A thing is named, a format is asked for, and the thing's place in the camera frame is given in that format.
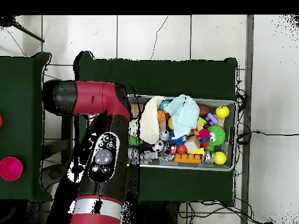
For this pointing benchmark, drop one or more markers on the crushed silver drink can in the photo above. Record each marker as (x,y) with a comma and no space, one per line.
(207,157)

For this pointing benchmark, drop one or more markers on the black stand pole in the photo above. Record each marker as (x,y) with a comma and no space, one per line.
(5,21)

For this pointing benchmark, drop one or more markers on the purple toy block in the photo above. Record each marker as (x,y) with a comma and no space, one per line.
(210,118)

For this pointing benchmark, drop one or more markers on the pink round disc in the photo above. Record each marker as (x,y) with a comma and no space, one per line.
(10,169)

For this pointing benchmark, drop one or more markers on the shallow clear mesh bin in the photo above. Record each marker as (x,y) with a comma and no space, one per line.
(229,165)

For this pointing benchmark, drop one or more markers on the small soccer ball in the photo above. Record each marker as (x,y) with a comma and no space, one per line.
(157,145)

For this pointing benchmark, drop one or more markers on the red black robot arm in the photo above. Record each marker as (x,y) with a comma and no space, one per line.
(100,140)

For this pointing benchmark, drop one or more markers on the yellow ball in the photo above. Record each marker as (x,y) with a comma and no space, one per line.
(222,111)
(219,157)

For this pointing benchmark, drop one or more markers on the orange toy brick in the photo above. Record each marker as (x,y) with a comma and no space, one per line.
(188,157)

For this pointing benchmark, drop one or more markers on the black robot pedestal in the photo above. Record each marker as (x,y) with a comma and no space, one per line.
(156,214)

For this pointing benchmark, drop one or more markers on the green cloth side table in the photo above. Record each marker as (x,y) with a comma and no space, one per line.
(21,93)

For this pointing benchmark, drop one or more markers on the mint waffle cloth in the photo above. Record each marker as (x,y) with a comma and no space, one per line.
(182,112)

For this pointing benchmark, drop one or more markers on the green spiky ball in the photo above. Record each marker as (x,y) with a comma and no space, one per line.
(217,135)

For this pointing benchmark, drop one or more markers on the grey round base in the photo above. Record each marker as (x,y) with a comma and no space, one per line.
(53,175)

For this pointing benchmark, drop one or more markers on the cream waffle cloth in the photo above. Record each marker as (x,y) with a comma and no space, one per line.
(152,121)

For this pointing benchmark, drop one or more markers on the red spiky ball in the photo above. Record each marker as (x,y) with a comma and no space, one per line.
(202,134)

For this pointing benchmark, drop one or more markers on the grey toy robot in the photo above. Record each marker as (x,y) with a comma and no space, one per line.
(148,156)

